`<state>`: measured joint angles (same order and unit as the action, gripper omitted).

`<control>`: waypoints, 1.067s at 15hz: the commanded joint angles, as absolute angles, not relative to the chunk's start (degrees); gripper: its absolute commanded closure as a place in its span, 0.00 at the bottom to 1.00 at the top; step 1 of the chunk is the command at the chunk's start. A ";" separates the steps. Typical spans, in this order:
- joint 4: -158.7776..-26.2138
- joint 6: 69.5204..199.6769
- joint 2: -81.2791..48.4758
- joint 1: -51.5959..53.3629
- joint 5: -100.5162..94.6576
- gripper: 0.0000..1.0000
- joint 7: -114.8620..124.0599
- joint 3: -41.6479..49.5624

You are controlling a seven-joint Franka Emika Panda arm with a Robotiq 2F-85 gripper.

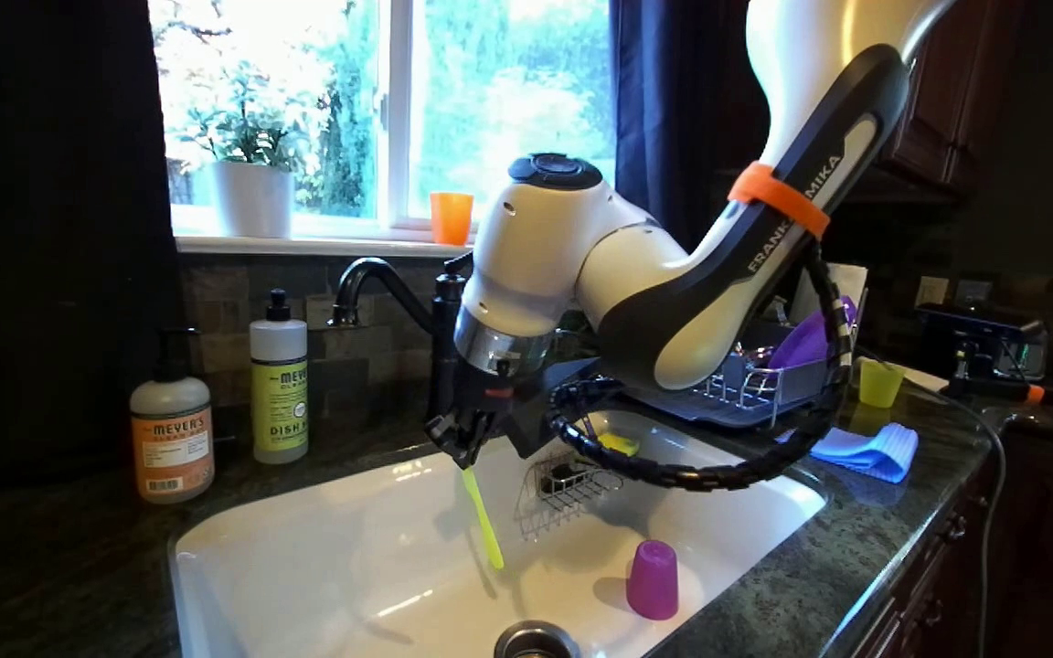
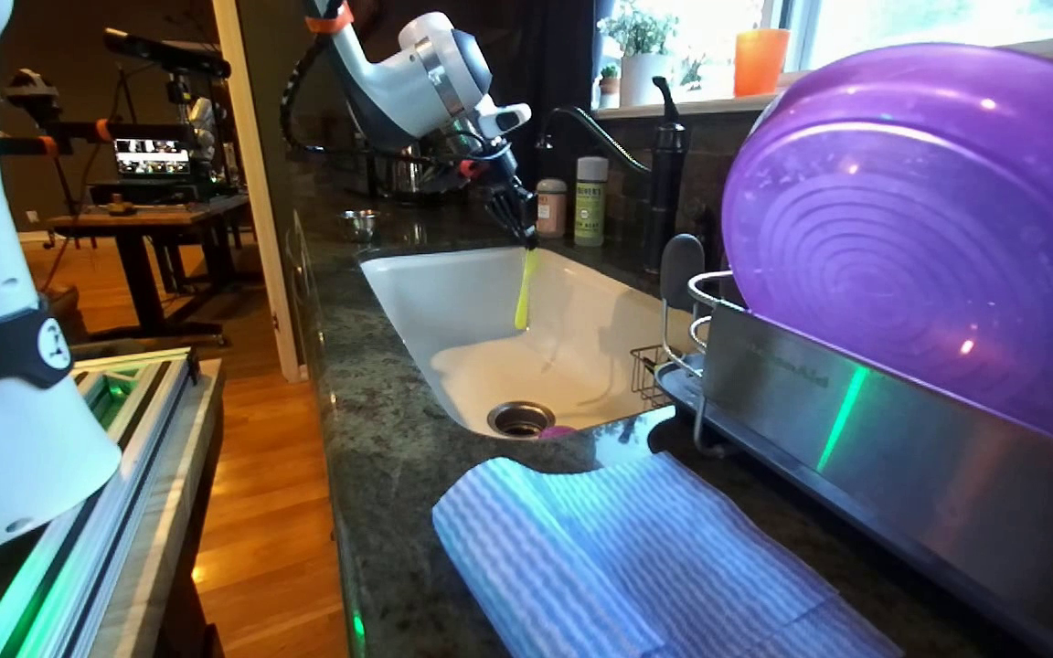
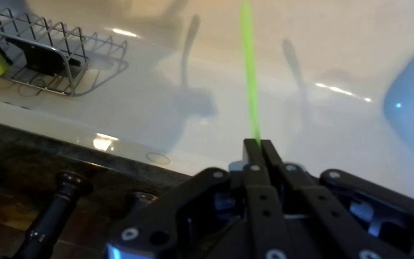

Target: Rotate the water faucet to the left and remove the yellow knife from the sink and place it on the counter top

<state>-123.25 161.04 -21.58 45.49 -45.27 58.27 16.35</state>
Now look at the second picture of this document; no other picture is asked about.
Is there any dark wooden table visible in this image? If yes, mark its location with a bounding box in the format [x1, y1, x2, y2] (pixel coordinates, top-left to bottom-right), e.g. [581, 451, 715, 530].
[49, 194, 252, 338]

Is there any open laptop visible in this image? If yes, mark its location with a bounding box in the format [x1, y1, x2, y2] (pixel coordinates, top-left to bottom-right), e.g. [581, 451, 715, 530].
[88, 126, 207, 207]

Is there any metal sink drain ring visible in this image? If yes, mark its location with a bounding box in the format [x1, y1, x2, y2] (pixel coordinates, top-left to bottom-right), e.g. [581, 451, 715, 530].
[483, 397, 559, 441]

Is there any green label soap bottle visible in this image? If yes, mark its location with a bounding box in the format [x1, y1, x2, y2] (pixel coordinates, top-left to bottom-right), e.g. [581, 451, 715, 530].
[572, 152, 615, 252]

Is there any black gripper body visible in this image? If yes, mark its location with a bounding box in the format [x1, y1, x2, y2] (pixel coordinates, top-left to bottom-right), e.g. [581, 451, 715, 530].
[442, 98, 539, 228]

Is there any white door frame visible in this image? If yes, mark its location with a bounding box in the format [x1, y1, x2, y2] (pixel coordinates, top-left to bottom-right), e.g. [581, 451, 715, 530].
[207, 0, 310, 383]

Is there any plant in white pot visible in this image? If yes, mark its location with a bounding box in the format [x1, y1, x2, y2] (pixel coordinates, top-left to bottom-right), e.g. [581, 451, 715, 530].
[596, 4, 680, 113]

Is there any black stand with orange clamps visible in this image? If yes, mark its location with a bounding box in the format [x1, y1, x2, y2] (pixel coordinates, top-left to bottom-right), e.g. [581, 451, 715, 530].
[0, 65, 118, 224]

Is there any metal dish rack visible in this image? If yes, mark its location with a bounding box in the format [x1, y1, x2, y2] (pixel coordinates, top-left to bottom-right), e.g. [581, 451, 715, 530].
[652, 229, 1053, 658]

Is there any kitchen window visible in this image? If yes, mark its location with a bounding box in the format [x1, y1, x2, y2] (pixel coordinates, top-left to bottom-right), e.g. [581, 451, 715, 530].
[592, 0, 1053, 116]

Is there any purple plastic plate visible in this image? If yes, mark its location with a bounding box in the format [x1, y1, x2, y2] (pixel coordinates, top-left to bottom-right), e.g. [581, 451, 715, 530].
[715, 39, 1053, 466]

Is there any yellow plastic knife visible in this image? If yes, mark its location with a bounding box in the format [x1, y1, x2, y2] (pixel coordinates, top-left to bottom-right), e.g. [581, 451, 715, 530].
[509, 245, 544, 338]

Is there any orange plastic cup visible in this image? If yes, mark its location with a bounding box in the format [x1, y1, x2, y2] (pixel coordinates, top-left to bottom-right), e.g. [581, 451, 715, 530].
[730, 26, 792, 101]

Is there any black camera on tripod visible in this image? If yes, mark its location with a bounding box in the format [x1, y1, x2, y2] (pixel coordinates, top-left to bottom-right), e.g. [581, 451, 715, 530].
[99, 21, 238, 140]

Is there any white sink basin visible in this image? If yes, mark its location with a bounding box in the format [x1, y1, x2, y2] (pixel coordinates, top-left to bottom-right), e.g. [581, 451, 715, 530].
[356, 243, 703, 447]

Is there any blue striped cloth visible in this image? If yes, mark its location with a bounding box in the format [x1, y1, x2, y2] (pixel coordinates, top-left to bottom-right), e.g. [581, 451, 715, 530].
[429, 451, 904, 658]

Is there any metal robot mounting stand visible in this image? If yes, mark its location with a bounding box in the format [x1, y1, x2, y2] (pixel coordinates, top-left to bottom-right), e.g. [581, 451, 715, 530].
[0, 343, 227, 658]

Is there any orange label soap bottle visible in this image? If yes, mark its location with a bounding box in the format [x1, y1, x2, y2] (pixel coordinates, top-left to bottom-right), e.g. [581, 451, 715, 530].
[533, 176, 572, 243]

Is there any dark metal water faucet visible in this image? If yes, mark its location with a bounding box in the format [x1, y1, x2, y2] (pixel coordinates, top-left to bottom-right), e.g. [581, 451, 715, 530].
[548, 74, 692, 274]

